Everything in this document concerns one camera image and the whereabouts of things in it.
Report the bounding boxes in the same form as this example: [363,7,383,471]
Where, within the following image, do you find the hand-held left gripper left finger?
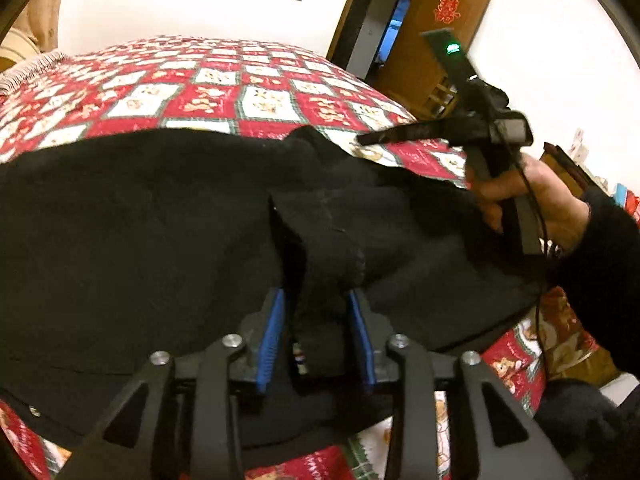
[55,287,288,480]

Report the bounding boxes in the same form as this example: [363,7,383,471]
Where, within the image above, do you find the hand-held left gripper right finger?
[347,288,576,480]

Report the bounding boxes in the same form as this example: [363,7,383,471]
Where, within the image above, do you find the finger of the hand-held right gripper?
[357,119,451,147]

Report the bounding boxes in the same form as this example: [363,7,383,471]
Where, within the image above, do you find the black pants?
[0,126,546,448]

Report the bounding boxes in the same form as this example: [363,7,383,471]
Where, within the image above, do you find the person's right forearm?
[544,187,640,391]

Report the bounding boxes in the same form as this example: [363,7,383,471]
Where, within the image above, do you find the person's right hand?
[472,152,591,257]

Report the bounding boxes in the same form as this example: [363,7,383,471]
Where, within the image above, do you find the wooden chair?
[422,77,458,121]

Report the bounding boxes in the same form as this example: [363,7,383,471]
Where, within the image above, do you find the brown wooden door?
[372,0,493,121]

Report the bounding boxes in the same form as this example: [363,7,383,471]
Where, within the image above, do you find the brown cabinet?
[542,141,598,198]

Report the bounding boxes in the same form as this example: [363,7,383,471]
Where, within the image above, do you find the red paper door decoration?
[434,0,462,23]

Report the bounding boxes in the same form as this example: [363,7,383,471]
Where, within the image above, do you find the red checkered printed blanket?
[0,36,601,480]

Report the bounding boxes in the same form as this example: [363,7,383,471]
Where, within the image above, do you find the red patterned cloth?
[540,287,621,386]

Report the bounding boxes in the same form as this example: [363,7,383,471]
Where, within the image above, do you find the person's dark clothing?
[532,372,640,463]

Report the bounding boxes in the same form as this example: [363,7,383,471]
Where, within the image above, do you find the striped pillow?
[0,51,71,93]

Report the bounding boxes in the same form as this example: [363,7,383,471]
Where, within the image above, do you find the beige curtain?
[10,0,67,53]

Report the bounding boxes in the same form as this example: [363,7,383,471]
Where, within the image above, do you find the cream bed headboard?
[0,45,41,73]

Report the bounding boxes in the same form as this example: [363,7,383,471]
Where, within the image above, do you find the dark door frame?
[327,0,426,78]

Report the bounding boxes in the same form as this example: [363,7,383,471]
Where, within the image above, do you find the black cable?
[515,150,556,386]

